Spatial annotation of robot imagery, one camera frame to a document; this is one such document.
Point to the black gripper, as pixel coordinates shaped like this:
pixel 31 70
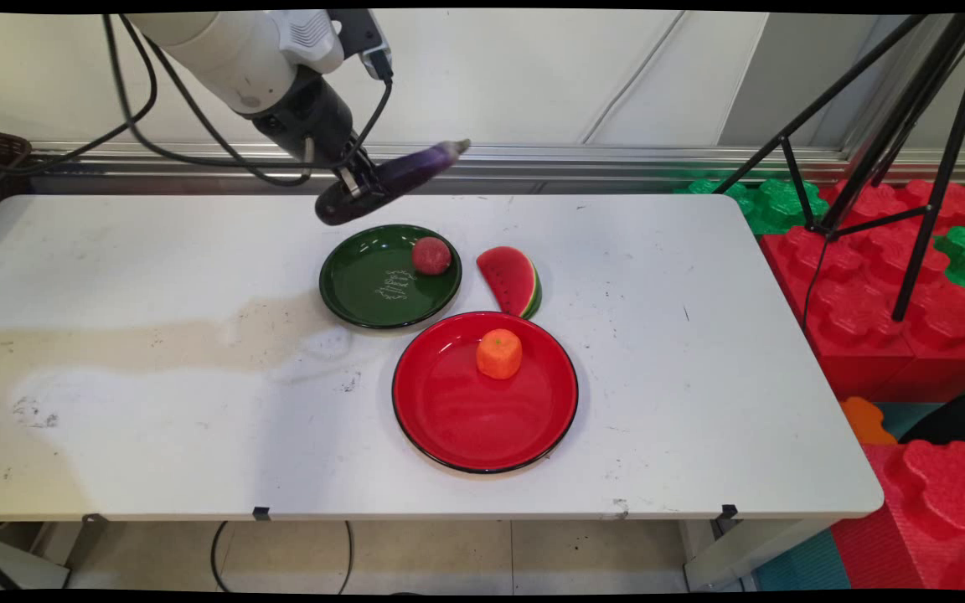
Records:
pixel 311 117

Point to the purple toy eggplant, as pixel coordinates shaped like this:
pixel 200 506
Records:
pixel 415 167

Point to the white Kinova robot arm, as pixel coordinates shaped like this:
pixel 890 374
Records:
pixel 223 50

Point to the red round toy fruit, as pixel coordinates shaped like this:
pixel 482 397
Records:
pixel 431 255

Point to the dark green plate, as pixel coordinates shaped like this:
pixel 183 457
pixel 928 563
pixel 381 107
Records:
pixel 382 289

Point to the toy watermelon slice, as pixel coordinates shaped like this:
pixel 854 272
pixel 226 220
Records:
pixel 512 280

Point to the orange toy fruit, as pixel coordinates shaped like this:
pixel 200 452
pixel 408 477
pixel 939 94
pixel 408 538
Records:
pixel 499 353

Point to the red plate black rim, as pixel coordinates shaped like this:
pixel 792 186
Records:
pixel 482 410

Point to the black table edge clip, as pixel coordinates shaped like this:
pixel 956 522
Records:
pixel 730 512
pixel 261 512

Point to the large red foam block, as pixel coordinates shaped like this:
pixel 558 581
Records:
pixel 859 318

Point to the white table leg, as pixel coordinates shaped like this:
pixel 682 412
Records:
pixel 750 548

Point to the black tripod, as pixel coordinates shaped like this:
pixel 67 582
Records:
pixel 910 126

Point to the orange foam piece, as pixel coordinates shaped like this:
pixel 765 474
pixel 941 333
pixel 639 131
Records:
pixel 866 420

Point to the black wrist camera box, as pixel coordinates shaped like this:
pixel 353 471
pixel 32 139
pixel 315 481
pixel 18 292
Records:
pixel 365 40

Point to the aluminium wall rail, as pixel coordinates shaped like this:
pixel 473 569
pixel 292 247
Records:
pixel 575 163

